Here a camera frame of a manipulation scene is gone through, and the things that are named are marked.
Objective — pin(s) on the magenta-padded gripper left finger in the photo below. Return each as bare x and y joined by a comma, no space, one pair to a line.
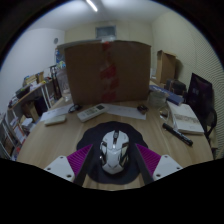
57,167

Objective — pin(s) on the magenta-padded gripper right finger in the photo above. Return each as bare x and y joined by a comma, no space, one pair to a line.
166,167

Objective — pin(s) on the white and silver computer mouse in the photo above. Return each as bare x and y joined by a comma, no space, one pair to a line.
114,153

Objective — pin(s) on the black round mouse pad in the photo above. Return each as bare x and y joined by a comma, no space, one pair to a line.
100,133

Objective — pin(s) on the black marker pen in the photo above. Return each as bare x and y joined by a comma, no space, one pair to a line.
177,134

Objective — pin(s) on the small white flat box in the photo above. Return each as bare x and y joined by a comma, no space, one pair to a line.
55,120

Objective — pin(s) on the white thick book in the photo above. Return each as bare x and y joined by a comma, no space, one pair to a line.
186,118

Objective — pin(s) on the white paper sheet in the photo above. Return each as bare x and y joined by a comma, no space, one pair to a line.
125,111

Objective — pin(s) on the wooden shelf unit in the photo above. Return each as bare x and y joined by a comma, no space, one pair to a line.
23,106

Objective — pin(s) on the dark blue book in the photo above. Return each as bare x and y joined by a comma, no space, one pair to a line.
171,96

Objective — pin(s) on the black office chair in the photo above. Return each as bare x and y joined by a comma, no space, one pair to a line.
200,91

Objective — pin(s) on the large brown cardboard box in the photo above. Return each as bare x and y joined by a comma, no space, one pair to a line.
86,73

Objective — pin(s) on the tall open cardboard box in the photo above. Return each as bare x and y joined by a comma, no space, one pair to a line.
165,66

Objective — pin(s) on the window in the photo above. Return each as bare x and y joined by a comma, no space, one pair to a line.
106,32

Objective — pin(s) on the ceiling tube light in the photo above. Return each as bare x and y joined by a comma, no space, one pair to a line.
92,5

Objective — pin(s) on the round wall clock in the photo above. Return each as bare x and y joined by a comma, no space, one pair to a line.
56,40

